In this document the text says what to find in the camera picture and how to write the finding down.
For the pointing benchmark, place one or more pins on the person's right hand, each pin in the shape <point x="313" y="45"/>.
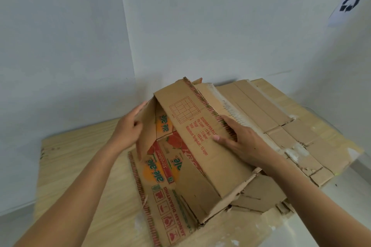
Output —
<point x="249" y="145"/>

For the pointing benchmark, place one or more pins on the person's left hand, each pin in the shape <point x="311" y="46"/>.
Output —
<point x="127" y="131"/>

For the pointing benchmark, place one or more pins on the person's left forearm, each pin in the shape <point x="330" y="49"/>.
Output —
<point x="72" y="197"/>

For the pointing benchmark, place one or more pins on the person's right forearm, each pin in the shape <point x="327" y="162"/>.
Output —
<point x="318" y="206"/>

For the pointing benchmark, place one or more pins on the light wooden table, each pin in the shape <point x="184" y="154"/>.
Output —
<point x="87" y="154"/>

